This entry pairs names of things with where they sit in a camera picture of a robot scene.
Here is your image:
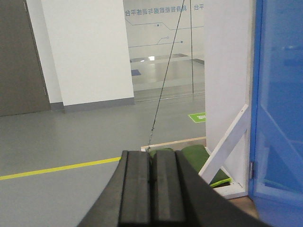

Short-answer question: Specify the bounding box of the dark anchor rope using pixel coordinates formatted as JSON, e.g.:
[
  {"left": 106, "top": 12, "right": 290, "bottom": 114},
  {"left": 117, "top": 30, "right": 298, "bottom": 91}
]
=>
[{"left": 147, "top": 0, "right": 185, "bottom": 152}]

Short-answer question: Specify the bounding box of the yellow floor tape line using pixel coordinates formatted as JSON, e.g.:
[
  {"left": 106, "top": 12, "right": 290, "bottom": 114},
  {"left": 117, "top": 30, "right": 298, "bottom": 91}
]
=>
[{"left": 0, "top": 157, "right": 121, "bottom": 181}]

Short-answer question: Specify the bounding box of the grey door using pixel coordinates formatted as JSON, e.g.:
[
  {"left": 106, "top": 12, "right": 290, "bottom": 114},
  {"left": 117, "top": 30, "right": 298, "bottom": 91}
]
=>
[{"left": 0, "top": 0, "right": 50, "bottom": 116}]

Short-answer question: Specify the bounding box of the green floor sign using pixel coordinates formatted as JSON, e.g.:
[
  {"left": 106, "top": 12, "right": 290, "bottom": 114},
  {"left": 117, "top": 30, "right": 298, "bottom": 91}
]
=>
[{"left": 188, "top": 112, "right": 206, "bottom": 123}]

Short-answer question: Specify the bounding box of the white diagonal door brace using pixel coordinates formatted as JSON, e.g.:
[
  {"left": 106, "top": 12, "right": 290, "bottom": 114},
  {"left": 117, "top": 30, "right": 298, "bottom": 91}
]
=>
[{"left": 199, "top": 104, "right": 250, "bottom": 183}]

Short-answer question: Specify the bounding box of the plywood door platform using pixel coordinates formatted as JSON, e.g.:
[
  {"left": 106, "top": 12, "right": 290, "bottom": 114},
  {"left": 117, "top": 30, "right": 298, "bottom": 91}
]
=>
[{"left": 141, "top": 137, "right": 259, "bottom": 219}]

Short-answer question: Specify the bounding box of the green sandbag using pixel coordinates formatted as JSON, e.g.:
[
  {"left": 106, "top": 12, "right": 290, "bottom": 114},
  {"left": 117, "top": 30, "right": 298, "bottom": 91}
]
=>
[
  {"left": 149, "top": 148, "right": 174, "bottom": 158},
  {"left": 181, "top": 144, "right": 232, "bottom": 188}
]

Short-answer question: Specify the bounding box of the green sandbag left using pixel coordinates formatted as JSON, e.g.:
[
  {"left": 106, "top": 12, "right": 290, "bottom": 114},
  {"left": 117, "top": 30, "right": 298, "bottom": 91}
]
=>
[{"left": 149, "top": 148, "right": 174, "bottom": 158}]

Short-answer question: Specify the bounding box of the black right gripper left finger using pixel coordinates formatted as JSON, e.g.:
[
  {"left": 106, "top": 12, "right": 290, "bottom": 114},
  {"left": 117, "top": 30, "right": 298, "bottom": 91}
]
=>
[{"left": 79, "top": 150, "right": 151, "bottom": 227}]

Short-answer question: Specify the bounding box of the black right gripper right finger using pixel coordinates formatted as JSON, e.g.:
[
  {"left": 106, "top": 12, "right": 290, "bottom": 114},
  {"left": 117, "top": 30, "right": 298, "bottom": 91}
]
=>
[{"left": 151, "top": 151, "right": 266, "bottom": 227}]

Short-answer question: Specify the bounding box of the green sandbag right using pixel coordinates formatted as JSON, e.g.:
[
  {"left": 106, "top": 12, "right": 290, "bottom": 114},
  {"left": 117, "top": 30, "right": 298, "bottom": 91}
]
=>
[{"left": 181, "top": 144, "right": 232, "bottom": 188}]

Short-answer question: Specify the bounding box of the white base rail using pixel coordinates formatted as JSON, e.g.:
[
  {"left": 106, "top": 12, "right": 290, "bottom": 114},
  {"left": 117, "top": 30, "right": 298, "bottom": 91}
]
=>
[{"left": 214, "top": 183, "right": 248, "bottom": 200}]

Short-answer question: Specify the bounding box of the silver door hinge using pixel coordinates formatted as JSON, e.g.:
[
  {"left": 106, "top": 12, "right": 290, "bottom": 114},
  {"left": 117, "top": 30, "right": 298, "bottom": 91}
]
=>
[{"left": 249, "top": 161, "right": 255, "bottom": 179}]

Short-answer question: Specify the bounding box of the blue door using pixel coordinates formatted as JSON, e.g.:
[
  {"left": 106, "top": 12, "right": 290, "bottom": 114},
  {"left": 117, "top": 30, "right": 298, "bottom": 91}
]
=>
[{"left": 249, "top": 0, "right": 303, "bottom": 227}]

